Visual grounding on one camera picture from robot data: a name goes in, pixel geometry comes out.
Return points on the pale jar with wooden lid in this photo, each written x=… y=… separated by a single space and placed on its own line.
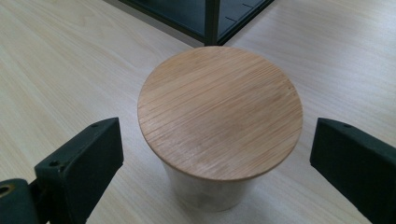
x=219 y=115

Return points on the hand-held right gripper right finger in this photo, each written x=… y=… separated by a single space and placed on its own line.
x=358 y=165

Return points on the black metal shelf rack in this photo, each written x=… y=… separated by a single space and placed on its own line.
x=199 y=14

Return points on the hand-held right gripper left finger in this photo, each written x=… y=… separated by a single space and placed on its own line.
x=84 y=168

